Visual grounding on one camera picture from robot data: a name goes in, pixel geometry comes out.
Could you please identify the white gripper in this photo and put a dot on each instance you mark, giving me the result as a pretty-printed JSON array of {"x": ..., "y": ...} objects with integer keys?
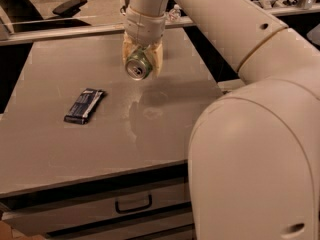
[{"x": 145, "y": 29}]

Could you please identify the green soda can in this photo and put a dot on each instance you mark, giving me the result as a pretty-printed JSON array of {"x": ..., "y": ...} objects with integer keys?
[{"x": 137, "y": 65}]

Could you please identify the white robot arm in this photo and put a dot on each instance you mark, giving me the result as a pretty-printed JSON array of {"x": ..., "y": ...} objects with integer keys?
[{"x": 254, "y": 154}]

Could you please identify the clear plastic water bottle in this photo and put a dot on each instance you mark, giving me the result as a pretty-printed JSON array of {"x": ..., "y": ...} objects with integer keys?
[{"x": 174, "y": 14}]

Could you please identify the blue snack bar wrapper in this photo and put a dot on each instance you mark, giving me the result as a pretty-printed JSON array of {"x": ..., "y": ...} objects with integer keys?
[{"x": 85, "y": 104}]

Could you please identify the grey drawer cabinet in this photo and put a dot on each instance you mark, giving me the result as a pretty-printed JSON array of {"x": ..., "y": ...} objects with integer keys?
[{"x": 60, "y": 180}]

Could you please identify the black office chair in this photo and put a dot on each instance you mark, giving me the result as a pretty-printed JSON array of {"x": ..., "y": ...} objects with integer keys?
[{"x": 25, "y": 16}]

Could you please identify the black drawer handle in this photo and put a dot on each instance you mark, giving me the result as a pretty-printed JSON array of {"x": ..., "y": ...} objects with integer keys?
[{"x": 133, "y": 203}]

